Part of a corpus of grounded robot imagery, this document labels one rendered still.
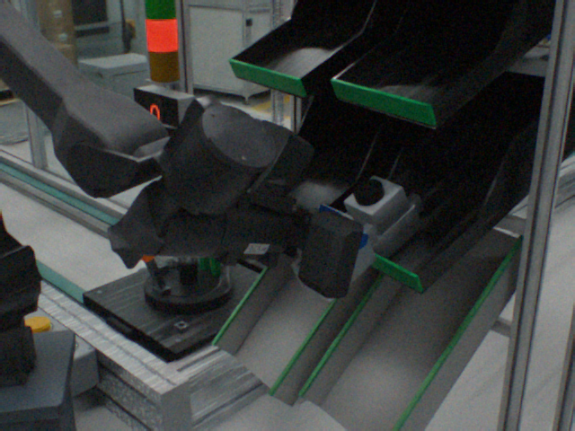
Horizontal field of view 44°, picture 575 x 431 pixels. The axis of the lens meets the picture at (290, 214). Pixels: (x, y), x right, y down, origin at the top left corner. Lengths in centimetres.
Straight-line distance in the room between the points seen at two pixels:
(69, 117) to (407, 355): 46
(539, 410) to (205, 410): 48
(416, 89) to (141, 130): 26
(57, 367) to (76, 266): 57
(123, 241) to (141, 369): 45
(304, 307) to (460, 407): 31
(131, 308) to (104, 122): 59
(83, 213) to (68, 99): 99
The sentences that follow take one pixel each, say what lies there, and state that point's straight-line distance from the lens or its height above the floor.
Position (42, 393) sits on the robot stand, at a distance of 80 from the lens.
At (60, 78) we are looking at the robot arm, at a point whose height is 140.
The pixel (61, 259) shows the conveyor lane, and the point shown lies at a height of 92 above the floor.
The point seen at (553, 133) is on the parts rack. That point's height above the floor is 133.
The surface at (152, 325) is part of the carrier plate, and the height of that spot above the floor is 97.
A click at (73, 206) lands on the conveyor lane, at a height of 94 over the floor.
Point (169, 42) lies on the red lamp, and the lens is 121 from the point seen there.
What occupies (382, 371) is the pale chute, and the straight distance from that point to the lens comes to 82.
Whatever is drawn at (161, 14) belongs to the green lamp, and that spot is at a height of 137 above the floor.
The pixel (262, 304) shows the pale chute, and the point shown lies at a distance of 93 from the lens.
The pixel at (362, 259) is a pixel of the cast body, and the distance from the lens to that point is 65.
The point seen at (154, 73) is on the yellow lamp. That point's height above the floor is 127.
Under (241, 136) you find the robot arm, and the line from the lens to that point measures 48.
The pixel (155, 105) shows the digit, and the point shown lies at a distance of 123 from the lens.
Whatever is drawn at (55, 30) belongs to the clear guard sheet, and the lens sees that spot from 160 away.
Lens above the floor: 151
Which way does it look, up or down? 23 degrees down
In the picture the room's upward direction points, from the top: straight up
